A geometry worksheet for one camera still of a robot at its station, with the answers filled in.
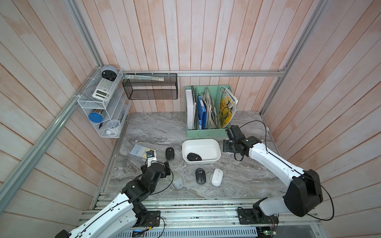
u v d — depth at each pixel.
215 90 1.04
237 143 0.63
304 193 0.41
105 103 0.75
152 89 1.07
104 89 0.78
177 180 0.83
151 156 0.66
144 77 0.91
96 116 0.76
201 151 0.98
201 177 0.85
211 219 0.74
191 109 0.92
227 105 1.01
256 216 0.66
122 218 0.59
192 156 0.94
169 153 0.96
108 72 0.80
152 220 0.72
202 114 0.94
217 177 0.86
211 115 0.98
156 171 0.57
